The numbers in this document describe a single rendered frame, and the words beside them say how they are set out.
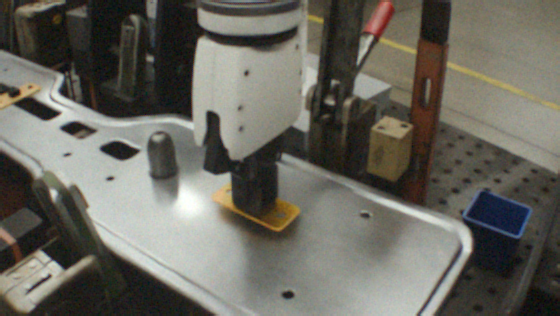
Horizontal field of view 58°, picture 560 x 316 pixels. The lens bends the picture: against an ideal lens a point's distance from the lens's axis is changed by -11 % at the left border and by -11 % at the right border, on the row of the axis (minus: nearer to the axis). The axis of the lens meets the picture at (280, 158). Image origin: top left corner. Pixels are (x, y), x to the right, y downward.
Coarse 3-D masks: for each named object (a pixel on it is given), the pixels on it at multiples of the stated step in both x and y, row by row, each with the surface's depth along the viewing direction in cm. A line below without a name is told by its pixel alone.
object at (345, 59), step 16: (336, 0) 56; (352, 0) 54; (336, 16) 57; (352, 16) 55; (336, 32) 57; (352, 32) 55; (336, 48) 58; (352, 48) 56; (320, 64) 59; (336, 64) 59; (352, 64) 57; (320, 80) 59; (336, 80) 59; (352, 80) 59; (320, 96) 60; (320, 112) 61; (336, 112) 59
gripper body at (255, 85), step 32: (288, 32) 43; (224, 64) 41; (256, 64) 42; (288, 64) 46; (192, 96) 45; (224, 96) 42; (256, 96) 44; (288, 96) 48; (224, 128) 44; (256, 128) 45
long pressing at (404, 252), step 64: (0, 64) 89; (0, 128) 69; (128, 128) 68; (192, 128) 68; (128, 192) 57; (192, 192) 57; (320, 192) 57; (384, 192) 57; (128, 256) 49; (192, 256) 49; (256, 256) 49; (320, 256) 49; (384, 256) 49; (448, 256) 49
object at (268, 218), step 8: (216, 192) 55; (224, 192) 55; (216, 200) 54; (224, 200) 54; (264, 200) 53; (272, 200) 54; (280, 200) 54; (232, 208) 53; (240, 208) 53; (264, 208) 53; (272, 208) 53; (280, 208) 53; (288, 208) 53; (296, 208) 53; (248, 216) 52; (256, 216) 52; (264, 216) 52; (272, 216) 52; (288, 216) 52; (296, 216) 52; (264, 224) 51; (272, 224) 51; (280, 224) 51
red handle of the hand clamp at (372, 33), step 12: (384, 12) 63; (372, 24) 63; (384, 24) 63; (372, 36) 62; (360, 48) 62; (372, 48) 63; (360, 60) 61; (336, 84) 61; (324, 96) 61; (336, 96) 60; (336, 108) 60
